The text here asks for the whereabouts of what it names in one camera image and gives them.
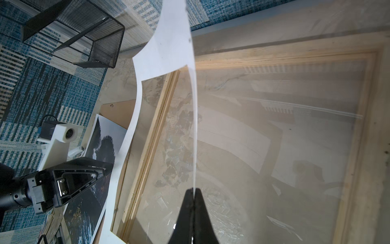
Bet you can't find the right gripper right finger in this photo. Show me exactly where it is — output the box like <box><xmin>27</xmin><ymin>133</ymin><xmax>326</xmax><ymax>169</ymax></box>
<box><xmin>193</xmin><ymin>188</ymin><xmax>219</xmax><ymax>244</ymax></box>

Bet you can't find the small white object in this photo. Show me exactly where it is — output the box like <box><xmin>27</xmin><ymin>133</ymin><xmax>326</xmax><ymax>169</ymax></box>
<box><xmin>68</xmin><ymin>146</ymin><xmax>84</xmax><ymax>158</ymax></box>

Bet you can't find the white photo mat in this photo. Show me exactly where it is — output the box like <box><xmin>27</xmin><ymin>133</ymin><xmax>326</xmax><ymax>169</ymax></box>
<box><xmin>99</xmin><ymin>1</ymin><xmax>197</xmax><ymax>244</ymax></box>

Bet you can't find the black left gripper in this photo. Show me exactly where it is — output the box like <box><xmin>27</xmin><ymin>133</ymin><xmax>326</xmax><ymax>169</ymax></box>
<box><xmin>26</xmin><ymin>157</ymin><xmax>113</xmax><ymax>214</ymax></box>

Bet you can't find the light wooden picture frame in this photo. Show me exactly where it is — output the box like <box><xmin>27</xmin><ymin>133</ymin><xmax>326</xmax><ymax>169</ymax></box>
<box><xmin>111</xmin><ymin>31</ymin><xmax>390</xmax><ymax>244</ymax></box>

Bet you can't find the white bordered dark photo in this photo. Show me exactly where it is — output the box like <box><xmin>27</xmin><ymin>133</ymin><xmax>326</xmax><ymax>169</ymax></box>
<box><xmin>64</xmin><ymin>115</ymin><xmax>127</xmax><ymax>244</ymax></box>

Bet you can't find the black wire mesh shelf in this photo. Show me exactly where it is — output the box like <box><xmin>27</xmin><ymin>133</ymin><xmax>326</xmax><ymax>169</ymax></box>
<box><xmin>21</xmin><ymin>1</ymin><xmax>125</xmax><ymax>68</ymax></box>

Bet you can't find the brown cardboard backing board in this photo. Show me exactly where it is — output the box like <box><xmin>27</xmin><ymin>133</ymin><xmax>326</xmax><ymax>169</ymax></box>
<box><xmin>99</xmin><ymin>100</ymin><xmax>136</xmax><ymax>129</ymax></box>

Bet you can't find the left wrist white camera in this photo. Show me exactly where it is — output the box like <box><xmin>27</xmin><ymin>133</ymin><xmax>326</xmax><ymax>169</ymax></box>
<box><xmin>37</xmin><ymin>114</ymin><xmax>80</xmax><ymax>171</ymax></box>

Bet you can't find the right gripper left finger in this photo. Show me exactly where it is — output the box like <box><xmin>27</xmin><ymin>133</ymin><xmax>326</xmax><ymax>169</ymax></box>
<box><xmin>168</xmin><ymin>188</ymin><xmax>195</xmax><ymax>244</ymax></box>

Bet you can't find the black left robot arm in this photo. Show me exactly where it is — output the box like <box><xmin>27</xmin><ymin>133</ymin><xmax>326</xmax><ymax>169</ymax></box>
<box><xmin>1</xmin><ymin>157</ymin><xmax>113</xmax><ymax>221</ymax></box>

